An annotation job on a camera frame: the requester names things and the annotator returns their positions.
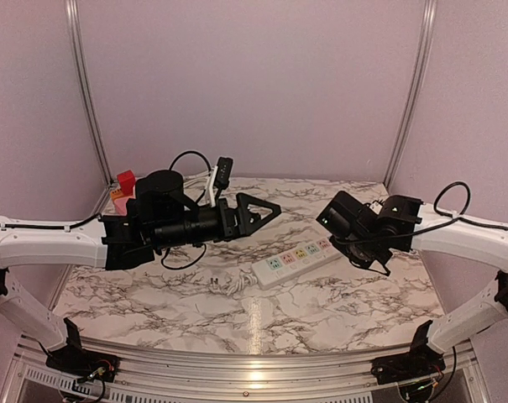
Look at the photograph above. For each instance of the white multicolour power strip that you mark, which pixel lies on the white multicolour power strip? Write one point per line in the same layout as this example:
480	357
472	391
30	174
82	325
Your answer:
293	263

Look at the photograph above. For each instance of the right aluminium frame post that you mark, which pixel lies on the right aluminium frame post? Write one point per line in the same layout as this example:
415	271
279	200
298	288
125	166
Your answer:
417	79

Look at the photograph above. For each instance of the left aluminium frame post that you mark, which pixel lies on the left aluminium frame post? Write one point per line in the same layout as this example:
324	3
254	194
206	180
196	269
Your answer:
74	27

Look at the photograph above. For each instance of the aluminium front rail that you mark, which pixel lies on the aluminium front rail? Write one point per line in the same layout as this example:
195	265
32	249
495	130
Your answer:
156	375

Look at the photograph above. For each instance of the pink triangular power strip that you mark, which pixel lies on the pink triangular power strip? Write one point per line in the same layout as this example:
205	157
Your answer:
120	205

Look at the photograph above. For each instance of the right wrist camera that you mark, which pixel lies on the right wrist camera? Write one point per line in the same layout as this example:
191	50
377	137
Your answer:
377	206

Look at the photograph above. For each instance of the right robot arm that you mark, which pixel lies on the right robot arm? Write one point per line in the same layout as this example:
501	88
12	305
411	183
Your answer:
406	224

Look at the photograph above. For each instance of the orange power strip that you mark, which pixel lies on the orange power strip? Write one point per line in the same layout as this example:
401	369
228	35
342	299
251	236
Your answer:
115	194

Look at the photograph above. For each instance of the aluminium frame post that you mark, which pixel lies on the aluminium frame post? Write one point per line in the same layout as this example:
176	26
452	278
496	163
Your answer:
74	27
417	79

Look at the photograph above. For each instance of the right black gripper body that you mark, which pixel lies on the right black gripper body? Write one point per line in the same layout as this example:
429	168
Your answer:
360	253

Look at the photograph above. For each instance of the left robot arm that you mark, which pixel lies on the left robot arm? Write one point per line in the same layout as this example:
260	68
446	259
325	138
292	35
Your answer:
159	217

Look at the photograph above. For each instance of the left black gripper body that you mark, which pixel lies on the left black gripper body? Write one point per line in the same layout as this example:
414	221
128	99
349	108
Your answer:
227	231

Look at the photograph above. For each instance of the red cube socket adapter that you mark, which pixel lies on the red cube socket adapter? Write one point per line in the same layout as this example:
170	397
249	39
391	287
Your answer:
126	181

